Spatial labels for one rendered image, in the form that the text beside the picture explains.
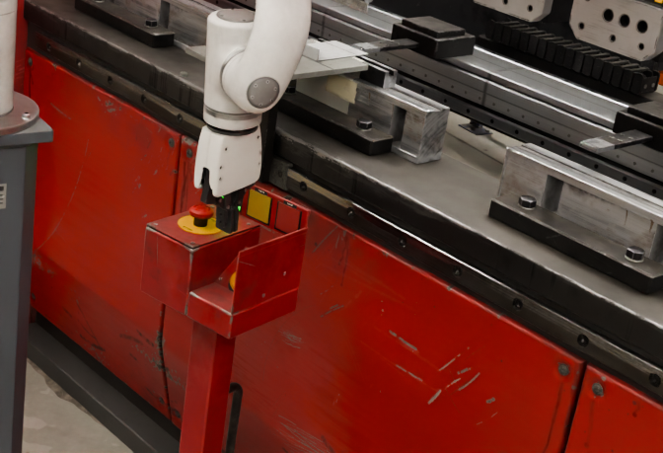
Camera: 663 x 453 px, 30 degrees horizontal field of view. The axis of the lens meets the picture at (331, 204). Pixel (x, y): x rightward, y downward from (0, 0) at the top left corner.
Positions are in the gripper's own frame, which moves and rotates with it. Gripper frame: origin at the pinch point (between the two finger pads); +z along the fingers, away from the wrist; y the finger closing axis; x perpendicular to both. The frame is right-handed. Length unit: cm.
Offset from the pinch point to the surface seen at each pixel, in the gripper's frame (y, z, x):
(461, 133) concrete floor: -285, 109, -133
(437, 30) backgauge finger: -66, -14, -9
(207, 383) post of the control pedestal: -0.7, 31.7, -2.9
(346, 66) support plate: -38.6, -12.5, -9.5
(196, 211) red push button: -3.3, 3.7, -9.5
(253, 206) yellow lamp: -12.9, 4.8, -6.3
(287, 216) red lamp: -13.0, 3.8, 1.0
